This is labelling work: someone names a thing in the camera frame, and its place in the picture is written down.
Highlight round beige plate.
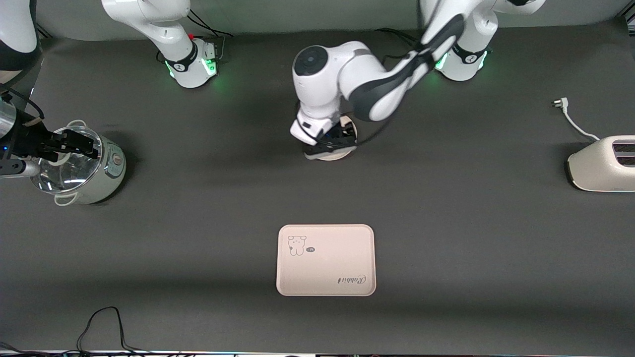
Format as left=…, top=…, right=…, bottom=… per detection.
left=304, top=115, right=358, bottom=162

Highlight beige rectangular rabbit tray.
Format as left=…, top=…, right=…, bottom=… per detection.
left=276, top=224, right=377, bottom=297

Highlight glass pot lid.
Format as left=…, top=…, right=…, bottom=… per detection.
left=28, top=125, right=104, bottom=194

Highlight pale green electric pot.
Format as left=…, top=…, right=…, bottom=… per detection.
left=28, top=119, right=127, bottom=206

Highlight beige round object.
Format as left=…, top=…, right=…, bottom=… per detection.
left=0, top=63, right=36, bottom=85

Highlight dark grey table mat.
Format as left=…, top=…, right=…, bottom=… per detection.
left=0, top=16, right=635, bottom=356

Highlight cream white toaster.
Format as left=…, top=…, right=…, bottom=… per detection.
left=567, top=135, right=635, bottom=193

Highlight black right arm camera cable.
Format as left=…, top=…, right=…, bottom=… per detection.
left=0, top=83, right=43, bottom=120

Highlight black left arm base cables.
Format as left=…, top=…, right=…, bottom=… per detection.
left=374, top=27, right=422, bottom=58

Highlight black arm base cables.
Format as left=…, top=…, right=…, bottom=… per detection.
left=374, top=27, right=422, bottom=58
left=157, top=9, right=235, bottom=64

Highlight black cable on table edge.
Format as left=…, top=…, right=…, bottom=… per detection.
left=0, top=306, right=209, bottom=357

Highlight black right arm base cables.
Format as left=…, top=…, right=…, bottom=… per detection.
left=157, top=9, right=235, bottom=64

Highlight white toaster power cable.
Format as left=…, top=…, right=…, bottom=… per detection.
left=551, top=98, right=601, bottom=141

